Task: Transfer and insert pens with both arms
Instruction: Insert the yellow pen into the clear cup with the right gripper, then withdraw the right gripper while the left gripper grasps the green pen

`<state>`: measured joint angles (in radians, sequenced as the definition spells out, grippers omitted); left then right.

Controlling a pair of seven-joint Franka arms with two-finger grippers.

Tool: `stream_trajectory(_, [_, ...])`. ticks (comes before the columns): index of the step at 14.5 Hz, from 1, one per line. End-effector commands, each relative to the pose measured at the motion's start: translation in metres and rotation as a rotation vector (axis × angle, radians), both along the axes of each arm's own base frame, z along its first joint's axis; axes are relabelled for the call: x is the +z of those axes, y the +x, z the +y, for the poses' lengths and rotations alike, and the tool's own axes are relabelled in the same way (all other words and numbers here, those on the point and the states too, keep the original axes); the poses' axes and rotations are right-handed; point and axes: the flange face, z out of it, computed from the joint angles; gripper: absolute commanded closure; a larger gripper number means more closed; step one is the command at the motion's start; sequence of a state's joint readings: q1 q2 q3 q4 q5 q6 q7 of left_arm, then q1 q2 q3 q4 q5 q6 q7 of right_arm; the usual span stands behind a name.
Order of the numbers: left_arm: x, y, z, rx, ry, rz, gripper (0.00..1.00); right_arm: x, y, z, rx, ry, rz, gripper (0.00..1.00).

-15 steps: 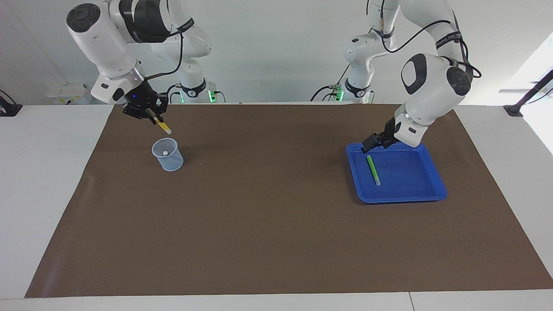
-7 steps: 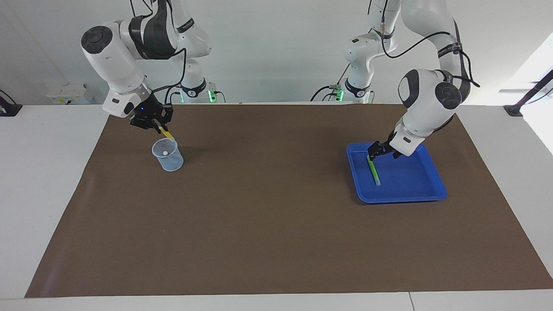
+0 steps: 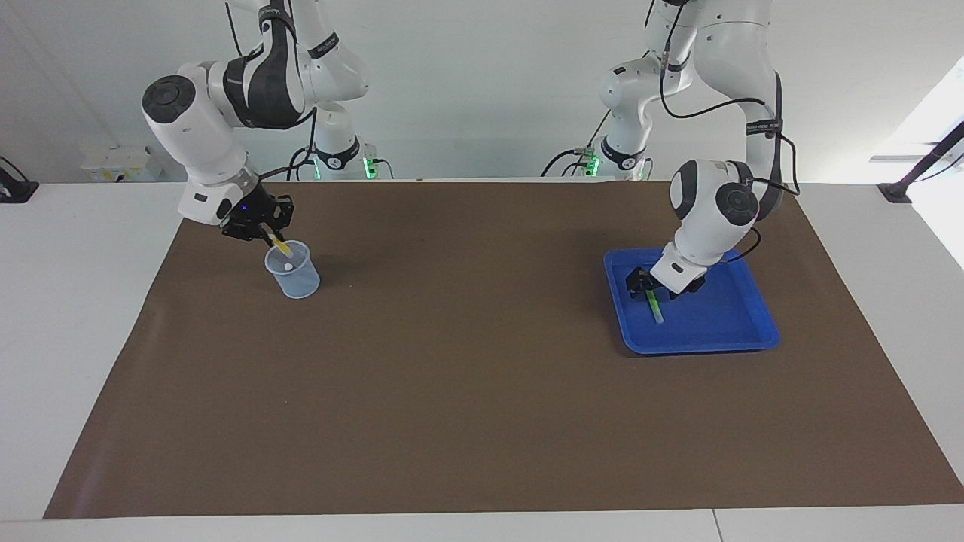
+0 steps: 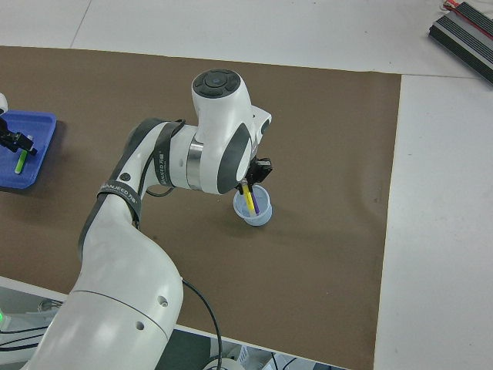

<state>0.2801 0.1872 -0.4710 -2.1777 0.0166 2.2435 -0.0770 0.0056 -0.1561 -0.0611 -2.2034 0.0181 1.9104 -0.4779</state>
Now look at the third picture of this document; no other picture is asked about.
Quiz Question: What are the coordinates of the black right base cable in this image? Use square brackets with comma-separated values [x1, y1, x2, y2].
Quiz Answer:
[286, 145, 321, 181]

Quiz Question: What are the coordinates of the clear plastic cup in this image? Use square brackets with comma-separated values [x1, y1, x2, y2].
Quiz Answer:
[264, 239, 322, 300]

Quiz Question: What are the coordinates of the black clamp with long rod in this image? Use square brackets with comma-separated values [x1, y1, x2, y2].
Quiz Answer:
[877, 120, 964, 204]

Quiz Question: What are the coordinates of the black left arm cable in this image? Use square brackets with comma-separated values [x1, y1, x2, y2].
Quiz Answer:
[644, 0, 801, 264]

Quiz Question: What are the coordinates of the black table clamp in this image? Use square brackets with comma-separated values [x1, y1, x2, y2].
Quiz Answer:
[0, 156, 40, 204]

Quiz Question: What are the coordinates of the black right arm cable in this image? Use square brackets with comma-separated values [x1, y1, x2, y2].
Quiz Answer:
[224, 0, 317, 181]

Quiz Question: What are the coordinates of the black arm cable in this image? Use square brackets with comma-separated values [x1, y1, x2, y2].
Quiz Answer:
[224, 0, 317, 181]
[644, 0, 801, 264]

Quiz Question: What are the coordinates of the black left base cable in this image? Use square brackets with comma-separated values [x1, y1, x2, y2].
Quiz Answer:
[541, 113, 612, 178]

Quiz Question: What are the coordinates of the blue plastic tray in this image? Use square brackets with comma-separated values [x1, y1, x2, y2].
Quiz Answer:
[602, 246, 781, 355]

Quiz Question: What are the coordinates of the white wall box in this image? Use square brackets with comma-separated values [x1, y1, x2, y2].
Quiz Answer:
[79, 145, 164, 183]

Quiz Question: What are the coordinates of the black base cable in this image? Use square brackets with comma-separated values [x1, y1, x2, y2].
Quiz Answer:
[286, 145, 321, 181]
[541, 113, 612, 178]

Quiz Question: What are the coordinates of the brown table mat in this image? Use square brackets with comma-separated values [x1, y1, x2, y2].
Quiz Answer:
[43, 181, 964, 520]

